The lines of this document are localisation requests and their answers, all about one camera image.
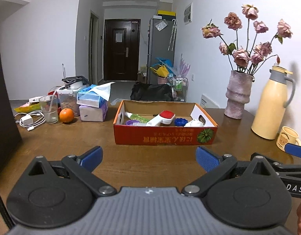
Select red white lint brush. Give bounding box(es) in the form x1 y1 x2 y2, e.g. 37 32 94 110
138 110 175 127

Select green spray bottle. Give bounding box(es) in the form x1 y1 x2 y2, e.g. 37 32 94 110
125 111 150 124

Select cream cartoon mug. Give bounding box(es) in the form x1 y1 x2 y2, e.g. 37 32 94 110
276 126 301 151

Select white round item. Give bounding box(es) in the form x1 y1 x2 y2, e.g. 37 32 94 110
184 119 204 127

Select purple tissue pack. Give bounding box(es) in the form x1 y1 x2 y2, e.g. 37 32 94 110
79 101 108 122

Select cream thermos jug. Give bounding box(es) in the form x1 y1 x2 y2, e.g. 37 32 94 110
251 65 296 140

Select blue round lid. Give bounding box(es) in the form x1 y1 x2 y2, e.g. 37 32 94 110
174 118 188 127

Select orange fruit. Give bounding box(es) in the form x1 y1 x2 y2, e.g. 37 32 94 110
59 108 74 124

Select purple round item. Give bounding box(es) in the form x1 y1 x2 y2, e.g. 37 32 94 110
126 120 140 126

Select orange cardboard box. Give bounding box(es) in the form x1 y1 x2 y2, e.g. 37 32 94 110
113 100 218 145

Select blue tissue pack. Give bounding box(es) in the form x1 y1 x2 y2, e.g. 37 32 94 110
77 82 114 108

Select clear plastic food container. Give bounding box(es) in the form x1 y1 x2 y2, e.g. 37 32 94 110
57 85 88 117

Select clear drinking glass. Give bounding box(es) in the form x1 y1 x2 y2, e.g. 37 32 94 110
39 95 59 124

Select pink ceramic vase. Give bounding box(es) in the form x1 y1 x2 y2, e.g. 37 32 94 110
224 70 254 120

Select metal storage cart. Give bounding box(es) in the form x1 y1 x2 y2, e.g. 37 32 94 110
168 77 188 102

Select yellow snack packet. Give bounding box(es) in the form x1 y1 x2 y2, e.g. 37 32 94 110
14 102 40 114

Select black item on container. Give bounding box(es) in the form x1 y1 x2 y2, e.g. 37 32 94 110
62 75 90 86

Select black bag on chair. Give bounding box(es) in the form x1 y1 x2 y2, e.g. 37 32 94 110
130 82 174 101

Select dark monitor edge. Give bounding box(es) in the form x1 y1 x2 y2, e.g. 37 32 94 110
0 55 22 172

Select purple hangers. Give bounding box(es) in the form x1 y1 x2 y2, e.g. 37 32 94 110
179 54 191 78

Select white mop stick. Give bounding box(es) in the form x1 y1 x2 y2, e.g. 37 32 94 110
62 63 66 79

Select yellow blue hangers pile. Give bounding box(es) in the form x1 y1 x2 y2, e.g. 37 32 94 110
150 57 177 78

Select dried pink roses bouquet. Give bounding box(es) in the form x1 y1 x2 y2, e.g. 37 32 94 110
201 4 293 76

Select dark front door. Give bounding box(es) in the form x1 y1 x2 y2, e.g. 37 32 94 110
103 19 141 81

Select white umbrella on fridge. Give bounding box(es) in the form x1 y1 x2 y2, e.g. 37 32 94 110
168 19 177 51

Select grey refrigerator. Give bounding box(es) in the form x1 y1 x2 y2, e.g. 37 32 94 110
147 18 174 84

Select yellow black box on fridge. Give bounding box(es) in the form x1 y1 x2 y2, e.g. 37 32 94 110
157 10 176 16

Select white board leaning on wall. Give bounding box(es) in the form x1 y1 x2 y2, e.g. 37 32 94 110
200 94 220 108

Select white charger with cable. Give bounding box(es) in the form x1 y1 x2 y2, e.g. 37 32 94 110
14 110 46 131

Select white wall vent panel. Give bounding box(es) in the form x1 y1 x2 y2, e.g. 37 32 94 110
183 3 193 25

